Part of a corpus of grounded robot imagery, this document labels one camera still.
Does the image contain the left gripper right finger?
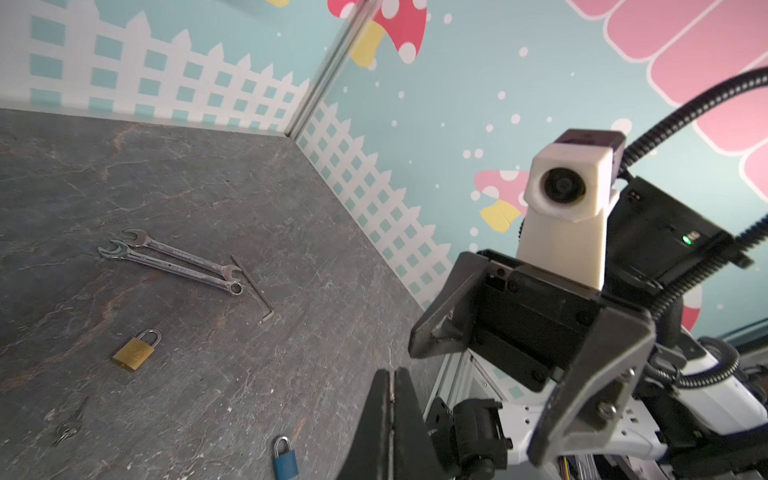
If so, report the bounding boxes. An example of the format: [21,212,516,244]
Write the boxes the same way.
[392,368,448,480]

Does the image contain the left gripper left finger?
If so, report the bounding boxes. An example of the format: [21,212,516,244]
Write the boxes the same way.
[337,370,391,480]

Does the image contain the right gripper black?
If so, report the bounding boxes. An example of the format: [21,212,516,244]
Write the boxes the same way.
[408,250,656,467]

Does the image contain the small blue padlock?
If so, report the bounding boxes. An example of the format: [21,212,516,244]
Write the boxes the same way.
[272,435,299,480]

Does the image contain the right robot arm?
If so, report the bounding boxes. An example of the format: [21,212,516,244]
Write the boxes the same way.
[379,67,767,479]

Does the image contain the hex allen key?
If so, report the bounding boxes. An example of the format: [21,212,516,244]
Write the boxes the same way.
[231,255,275,323]

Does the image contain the brass padlock key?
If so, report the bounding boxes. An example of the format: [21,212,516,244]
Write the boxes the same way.
[53,396,89,446]

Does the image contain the brass padlock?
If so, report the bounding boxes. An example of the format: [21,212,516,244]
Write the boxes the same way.
[111,329,162,371]

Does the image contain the silver combination wrench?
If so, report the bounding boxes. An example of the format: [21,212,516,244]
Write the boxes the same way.
[123,229,243,281]
[97,240,244,296]

